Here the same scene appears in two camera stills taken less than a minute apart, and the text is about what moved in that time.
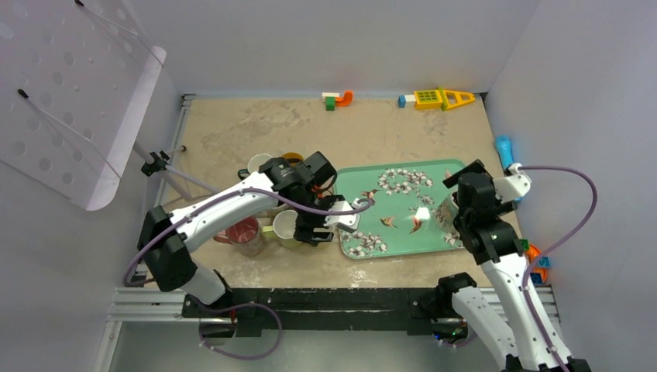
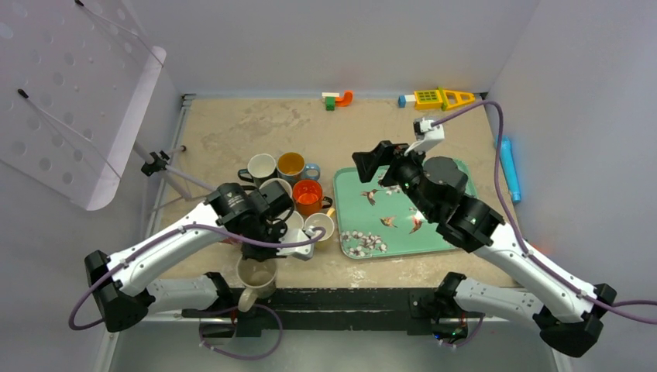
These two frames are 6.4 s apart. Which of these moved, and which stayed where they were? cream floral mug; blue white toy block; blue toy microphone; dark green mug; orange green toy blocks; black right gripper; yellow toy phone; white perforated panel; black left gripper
Moved: cream floral mug; black right gripper; black left gripper
Stayed: blue toy microphone; white perforated panel; blue white toy block; yellow toy phone; dark green mug; orange green toy blocks
